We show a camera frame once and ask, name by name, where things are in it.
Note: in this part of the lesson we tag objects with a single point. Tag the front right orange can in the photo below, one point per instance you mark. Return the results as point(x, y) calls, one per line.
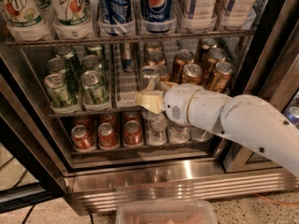
point(132, 133)

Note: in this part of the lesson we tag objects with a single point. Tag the gold can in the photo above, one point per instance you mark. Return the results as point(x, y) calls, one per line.
point(164, 73)
point(191, 73)
point(214, 55)
point(182, 57)
point(152, 46)
point(156, 58)
point(204, 45)
point(220, 77)

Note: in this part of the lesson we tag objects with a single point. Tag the upper wire shelf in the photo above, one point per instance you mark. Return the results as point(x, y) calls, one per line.
point(125, 39)

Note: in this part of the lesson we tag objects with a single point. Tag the middle left green can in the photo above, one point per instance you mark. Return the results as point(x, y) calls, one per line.
point(60, 65)

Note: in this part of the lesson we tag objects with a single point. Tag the back slim blue can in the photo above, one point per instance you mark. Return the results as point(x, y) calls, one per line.
point(126, 56)

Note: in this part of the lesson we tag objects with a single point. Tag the left water bottle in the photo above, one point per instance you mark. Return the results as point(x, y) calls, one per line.
point(157, 130)

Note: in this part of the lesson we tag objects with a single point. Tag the back left gold can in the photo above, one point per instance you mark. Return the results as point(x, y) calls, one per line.
point(152, 46)

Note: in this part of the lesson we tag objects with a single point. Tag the wire shelf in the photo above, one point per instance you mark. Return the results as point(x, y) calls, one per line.
point(125, 39)
point(96, 112)

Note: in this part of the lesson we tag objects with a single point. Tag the front left gold can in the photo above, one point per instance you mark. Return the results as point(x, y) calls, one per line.
point(164, 73)

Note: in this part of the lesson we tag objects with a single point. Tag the front middle orange can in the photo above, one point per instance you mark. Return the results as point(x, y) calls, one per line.
point(107, 136)

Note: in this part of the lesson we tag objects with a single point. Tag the orange can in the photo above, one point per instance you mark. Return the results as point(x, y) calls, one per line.
point(82, 139)
point(107, 136)
point(132, 133)

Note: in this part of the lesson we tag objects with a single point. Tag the right pepsi bottle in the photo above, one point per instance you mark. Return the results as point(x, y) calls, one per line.
point(157, 15)

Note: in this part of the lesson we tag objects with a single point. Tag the middle left gold can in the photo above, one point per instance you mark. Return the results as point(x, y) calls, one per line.
point(156, 58)

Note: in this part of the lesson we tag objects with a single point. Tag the front middle gold can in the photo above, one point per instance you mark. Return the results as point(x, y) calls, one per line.
point(191, 73)

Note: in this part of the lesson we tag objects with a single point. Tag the middle centre gold can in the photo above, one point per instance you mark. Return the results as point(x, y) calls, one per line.
point(182, 57)

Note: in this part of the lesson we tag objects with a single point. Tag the water bottle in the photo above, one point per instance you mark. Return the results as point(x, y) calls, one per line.
point(200, 135)
point(179, 134)
point(157, 130)

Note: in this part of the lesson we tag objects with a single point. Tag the front left green can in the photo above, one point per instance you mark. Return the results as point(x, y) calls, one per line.
point(58, 91)

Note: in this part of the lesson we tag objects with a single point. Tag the green can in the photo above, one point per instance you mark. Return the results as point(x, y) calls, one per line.
point(92, 65)
point(98, 50)
point(60, 65)
point(70, 54)
point(58, 91)
point(95, 88)

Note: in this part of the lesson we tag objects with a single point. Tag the middle wire shelf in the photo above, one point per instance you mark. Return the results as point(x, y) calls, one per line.
point(96, 112)

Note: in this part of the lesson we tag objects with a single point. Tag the blue can behind glass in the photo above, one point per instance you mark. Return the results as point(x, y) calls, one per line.
point(292, 114)

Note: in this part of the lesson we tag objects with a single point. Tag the middle water bottle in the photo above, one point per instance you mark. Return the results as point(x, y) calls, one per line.
point(179, 134)

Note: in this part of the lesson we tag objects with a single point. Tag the right white labelled bottle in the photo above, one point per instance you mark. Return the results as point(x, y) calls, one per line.
point(236, 12)

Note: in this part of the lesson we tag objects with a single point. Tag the back left green can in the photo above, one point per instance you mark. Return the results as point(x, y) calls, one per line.
point(70, 54)

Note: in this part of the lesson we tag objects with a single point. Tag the back right gold can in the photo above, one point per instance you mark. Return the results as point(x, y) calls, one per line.
point(204, 45)

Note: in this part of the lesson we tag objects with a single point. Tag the left 7up bottle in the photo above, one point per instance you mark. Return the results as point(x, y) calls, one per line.
point(24, 14)

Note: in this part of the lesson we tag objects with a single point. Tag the silver redbull can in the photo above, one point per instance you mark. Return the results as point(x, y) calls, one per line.
point(149, 78)

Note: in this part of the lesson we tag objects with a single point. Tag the middle right gold can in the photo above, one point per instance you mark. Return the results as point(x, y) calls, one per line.
point(214, 55)

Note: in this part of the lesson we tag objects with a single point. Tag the front left orange can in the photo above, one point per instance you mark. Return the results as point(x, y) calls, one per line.
point(82, 139)

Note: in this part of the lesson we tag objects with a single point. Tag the left pepsi bottle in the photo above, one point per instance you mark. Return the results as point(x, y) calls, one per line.
point(117, 13)

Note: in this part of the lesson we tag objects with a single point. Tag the right water bottle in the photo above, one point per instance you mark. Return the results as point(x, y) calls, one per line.
point(200, 135)

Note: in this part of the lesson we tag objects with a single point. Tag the left white labelled bottle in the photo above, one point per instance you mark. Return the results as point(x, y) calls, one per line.
point(198, 9)

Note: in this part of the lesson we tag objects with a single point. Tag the front right gold can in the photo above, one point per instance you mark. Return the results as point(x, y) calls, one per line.
point(220, 77)

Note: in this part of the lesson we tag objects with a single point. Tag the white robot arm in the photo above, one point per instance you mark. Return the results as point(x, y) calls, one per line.
point(244, 119)

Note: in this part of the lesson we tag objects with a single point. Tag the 7up bottle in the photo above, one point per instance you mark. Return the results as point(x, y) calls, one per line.
point(71, 12)
point(24, 14)

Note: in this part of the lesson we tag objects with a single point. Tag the pepsi bottle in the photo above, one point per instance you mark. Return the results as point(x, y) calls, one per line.
point(157, 15)
point(117, 13)

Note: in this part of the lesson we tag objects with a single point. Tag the white labelled bottle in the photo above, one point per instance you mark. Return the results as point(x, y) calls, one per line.
point(236, 12)
point(198, 9)

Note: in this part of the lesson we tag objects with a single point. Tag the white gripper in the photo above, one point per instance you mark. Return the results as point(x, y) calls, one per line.
point(177, 103)

